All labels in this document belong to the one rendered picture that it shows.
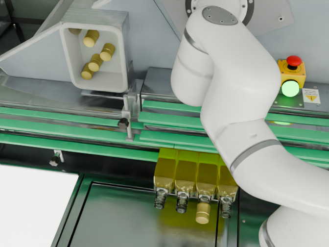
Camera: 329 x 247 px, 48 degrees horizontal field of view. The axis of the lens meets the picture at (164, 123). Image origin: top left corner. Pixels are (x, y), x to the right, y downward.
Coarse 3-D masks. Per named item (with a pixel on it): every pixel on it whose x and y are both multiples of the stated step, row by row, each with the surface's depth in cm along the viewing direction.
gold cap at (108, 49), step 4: (104, 44) 109; (108, 44) 108; (112, 44) 109; (104, 48) 107; (108, 48) 107; (112, 48) 108; (100, 52) 107; (104, 52) 106; (108, 52) 106; (112, 52) 107; (100, 56) 107; (104, 56) 107; (108, 56) 107; (104, 60) 108; (108, 60) 108
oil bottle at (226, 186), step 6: (222, 162) 104; (222, 168) 103; (222, 174) 101; (228, 174) 101; (222, 180) 100; (228, 180) 100; (234, 180) 100; (216, 186) 103; (222, 186) 98; (228, 186) 98; (234, 186) 98; (216, 192) 100; (222, 192) 98; (228, 192) 98; (234, 192) 98; (234, 198) 99
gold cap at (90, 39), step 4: (88, 32) 105; (92, 32) 105; (96, 32) 106; (88, 36) 103; (92, 36) 104; (96, 36) 105; (84, 40) 104; (88, 40) 104; (92, 40) 103; (96, 40) 106; (88, 44) 105; (92, 44) 104
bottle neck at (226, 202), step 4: (224, 200) 97; (228, 200) 97; (224, 204) 96; (228, 204) 96; (220, 208) 97; (224, 208) 95; (228, 208) 95; (220, 212) 96; (224, 212) 95; (228, 212) 95; (220, 216) 96; (224, 216) 96; (228, 216) 96
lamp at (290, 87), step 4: (288, 80) 100; (292, 80) 100; (284, 84) 100; (288, 84) 99; (292, 84) 99; (296, 84) 99; (284, 88) 100; (288, 88) 99; (292, 88) 99; (296, 88) 99; (284, 92) 101; (288, 92) 100; (292, 92) 100; (296, 92) 100; (288, 96) 101; (292, 96) 101
